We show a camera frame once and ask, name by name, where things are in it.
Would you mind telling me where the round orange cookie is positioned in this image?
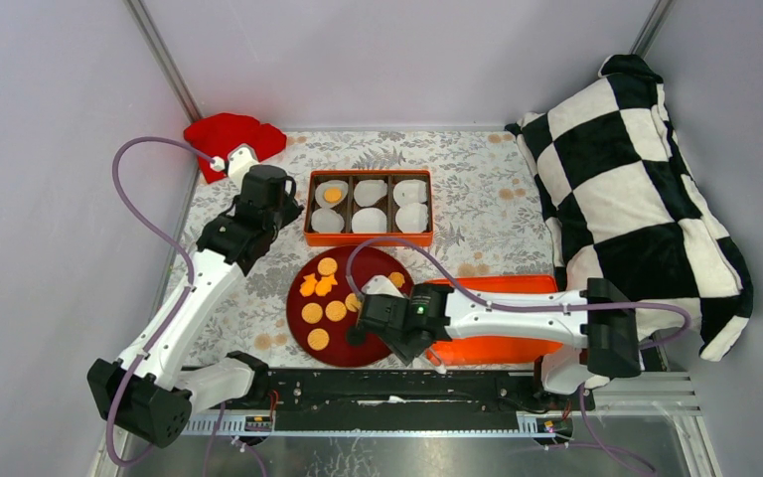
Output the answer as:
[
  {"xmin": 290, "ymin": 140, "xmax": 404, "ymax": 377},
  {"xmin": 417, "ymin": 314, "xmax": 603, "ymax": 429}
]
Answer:
[
  {"xmin": 325, "ymin": 300, "xmax": 348, "ymax": 322},
  {"xmin": 301, "ymin": 303, "xmax": 324, "ymax": 324},
  {"xmin": 323, "ymin": 187, "xmax": 343, "ymax": 205},
  {"xmin": 344, "ymin": 293, "xmax": 362, "ymax": 313},
  {"xmin": 307, "ymin": 328, "xmax": 331, "ymax": 351},
  {"xmin": 317, "ymin": 257, "xmax": 338, "ymax": 276}
]

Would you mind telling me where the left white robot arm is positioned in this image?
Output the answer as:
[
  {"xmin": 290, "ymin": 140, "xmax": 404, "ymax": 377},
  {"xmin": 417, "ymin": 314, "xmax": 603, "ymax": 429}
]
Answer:
[{"xmin": 87, "ymin": 164, "xmax": 303, "ymax": 448}]

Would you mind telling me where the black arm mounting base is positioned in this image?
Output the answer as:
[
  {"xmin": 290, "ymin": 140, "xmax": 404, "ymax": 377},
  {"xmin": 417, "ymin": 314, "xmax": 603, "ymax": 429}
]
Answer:
[{"xmin": 227, "ymin": 369, "xmax": 595, "ymax": 433}]

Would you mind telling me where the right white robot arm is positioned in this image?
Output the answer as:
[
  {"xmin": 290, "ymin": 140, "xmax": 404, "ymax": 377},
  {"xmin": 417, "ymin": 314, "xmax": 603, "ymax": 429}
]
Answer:
[{"xmin": 347, "ymin": 275, "xmax": 642, "ymax": 409}]

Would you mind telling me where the orange tin lid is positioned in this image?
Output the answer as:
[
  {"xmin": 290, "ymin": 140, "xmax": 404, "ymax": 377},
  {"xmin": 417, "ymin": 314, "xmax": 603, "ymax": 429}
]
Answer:
[{"xmin": 430, "ymin": 274, "xmax": 562, "ymax": 367}]

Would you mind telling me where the flower shaped orange cookie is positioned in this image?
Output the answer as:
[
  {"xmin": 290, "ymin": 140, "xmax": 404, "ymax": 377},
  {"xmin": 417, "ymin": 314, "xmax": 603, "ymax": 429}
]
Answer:
[{"xmin": 387, "ymin": 271, "xmax": 405, "ymax": 289}]

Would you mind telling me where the black round cookie bottom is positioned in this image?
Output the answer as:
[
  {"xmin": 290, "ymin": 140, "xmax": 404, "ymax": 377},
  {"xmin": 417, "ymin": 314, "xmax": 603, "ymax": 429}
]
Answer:
[{"xmin": 346, "ymin": 326, "xmax": 367, "ymax": 347}]

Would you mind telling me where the white paper cup liner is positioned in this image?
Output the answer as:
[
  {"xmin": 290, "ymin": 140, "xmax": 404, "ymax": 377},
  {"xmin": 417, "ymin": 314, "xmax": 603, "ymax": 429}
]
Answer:
[
  {"xmin": 351, "ymin": 208, "xmax": 387, "ymax": 234},
  {"xmin": 310, "ymin": 208, "xmax": 346, "ymax": 234},
  {"xmin": 354, "ymin": 179, "xmax": 387, "ymax": 208},
  {"xmin": 314, "ymin": 179, "xmax": 349, "ymax": 209},
  {"xmin": 392, "ymin": 179, "xmax": 429, "ymax": 207},
  {"xmin": 394, "ymin": 203, "xmax": 429, "ymax": 234}
]

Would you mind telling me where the orange fish cookie left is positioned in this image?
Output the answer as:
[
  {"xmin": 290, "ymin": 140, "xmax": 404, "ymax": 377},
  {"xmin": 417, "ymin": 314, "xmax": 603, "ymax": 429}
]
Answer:
[{"xmin": 299, "ymin": 273, "xmax": 318, "ymax": 297}]

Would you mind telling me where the orange fish cookie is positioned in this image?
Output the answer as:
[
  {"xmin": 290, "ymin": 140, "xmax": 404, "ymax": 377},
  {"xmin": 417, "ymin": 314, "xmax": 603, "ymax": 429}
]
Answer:
[
  {"xmin": 314, "ymin": 274, "xmax": 338, "ymax": 297},
  {"xmin": 299, "ymin": 273, "xmax": 318, "ymax": 297}
]

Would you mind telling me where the dark red round plate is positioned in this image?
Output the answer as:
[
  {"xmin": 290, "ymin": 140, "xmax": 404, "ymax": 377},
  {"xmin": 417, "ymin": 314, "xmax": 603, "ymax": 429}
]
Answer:
[{"xmin": 286, "ymin": 246, "xmax": 390, "ymax": 368}]

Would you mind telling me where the round orange cookie bottom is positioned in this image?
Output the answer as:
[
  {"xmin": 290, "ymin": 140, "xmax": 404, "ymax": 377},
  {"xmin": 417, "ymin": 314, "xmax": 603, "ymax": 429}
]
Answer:
[{"xmin": 307, "ymin": 328, "xmax": 331, "ymax": 351}]

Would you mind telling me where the orange fish cookie right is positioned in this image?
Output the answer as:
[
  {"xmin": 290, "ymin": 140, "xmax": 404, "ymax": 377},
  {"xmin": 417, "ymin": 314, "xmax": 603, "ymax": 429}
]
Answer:
[{"xmin": 314, "ymin": 274, "xmax": 338, "ymax": 297}]

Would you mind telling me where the red cloth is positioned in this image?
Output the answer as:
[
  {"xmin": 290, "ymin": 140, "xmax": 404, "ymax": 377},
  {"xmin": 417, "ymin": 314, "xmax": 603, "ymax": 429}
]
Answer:
[{"xmin": 183, "ymin": 112, "xmax": 287, "ymax": 185}]

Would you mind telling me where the orange compartment cookie tin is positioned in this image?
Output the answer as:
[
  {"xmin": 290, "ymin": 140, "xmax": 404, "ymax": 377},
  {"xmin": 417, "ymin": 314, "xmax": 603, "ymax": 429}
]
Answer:
[{"xmin": 303, "ymin": 169, "xmax": 435, "ymax": 246}]

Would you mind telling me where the floral table mat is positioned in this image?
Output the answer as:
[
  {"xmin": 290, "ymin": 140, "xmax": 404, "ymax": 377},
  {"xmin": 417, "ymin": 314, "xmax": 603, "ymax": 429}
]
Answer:
[{"xmin": 185, "ymin": 131, "xmax": 554, "ymax": 368}]

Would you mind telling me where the black white checkered blanket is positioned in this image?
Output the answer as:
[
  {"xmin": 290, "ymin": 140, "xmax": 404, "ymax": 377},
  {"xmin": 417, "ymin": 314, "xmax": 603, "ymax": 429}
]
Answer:
[{"xmin": 507, "ymin": 55, "xmax": 754, "ymax": 362}]

